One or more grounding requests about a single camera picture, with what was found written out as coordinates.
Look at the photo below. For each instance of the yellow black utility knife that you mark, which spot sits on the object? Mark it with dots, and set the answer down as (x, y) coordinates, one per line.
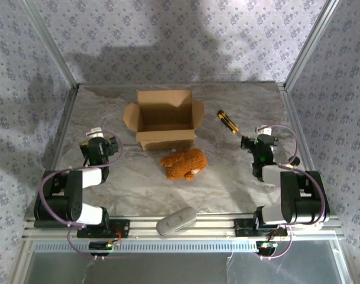
(227, 121)

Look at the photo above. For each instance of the brown cardboard express box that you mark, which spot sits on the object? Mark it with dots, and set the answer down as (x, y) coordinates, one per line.
(165, 139)

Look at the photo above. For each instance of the brown plush toy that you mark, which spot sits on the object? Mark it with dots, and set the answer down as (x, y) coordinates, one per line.
(182, 164)

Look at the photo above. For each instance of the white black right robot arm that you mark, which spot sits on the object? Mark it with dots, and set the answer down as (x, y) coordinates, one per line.
(301, 201)

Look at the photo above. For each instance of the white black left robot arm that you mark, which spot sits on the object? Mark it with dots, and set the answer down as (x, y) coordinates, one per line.
(70, 198)

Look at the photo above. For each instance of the black flat bar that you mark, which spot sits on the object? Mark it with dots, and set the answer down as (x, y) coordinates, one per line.
(52, 225)

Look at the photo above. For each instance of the left circuit board green light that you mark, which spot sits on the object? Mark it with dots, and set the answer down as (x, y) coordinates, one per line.
(101, 246)

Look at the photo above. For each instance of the circuit board green light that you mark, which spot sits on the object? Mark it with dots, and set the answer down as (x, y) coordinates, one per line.
(267, 246)
(101, 246)

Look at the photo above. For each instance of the right circuit board green light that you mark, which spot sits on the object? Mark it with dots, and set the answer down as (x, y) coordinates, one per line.
(267, 246)

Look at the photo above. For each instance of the grey oval fabric pad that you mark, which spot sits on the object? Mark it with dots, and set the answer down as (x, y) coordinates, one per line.
(176, 221)

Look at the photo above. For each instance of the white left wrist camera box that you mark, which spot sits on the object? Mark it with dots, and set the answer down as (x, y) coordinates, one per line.
(94, 133)

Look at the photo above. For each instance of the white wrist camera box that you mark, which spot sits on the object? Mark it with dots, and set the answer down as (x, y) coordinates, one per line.
(264, 129)
(94, 133)

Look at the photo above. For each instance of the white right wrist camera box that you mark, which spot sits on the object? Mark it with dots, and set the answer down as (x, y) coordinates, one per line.
(264, 129)

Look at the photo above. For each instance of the aluminium left side rail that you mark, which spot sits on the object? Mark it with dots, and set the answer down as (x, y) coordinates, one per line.
(65, 118)

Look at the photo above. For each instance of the aluminium rail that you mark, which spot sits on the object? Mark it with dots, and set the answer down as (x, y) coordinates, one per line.
(65, 118)
(212, 229)
(294, 112)

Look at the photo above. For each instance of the aluminium right side rail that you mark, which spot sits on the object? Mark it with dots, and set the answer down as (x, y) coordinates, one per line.
(294, 112)

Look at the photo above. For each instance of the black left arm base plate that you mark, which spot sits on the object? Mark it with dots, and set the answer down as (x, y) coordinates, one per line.
(123, 227)

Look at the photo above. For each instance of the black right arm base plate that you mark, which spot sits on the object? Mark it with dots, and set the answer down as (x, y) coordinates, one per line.
(241, 229)

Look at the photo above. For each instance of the aluminium front rail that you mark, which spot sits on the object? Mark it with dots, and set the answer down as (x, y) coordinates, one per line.
(212, 229)

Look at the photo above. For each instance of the aluminium left corner post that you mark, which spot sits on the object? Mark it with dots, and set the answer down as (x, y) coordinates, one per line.
(52, 44)

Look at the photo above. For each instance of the aluminium corner post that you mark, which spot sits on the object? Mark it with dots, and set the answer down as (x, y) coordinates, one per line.
(311, 44)
(52, 44)

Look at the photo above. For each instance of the aluminium right corner post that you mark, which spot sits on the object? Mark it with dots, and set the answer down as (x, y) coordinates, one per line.
(311, 44)

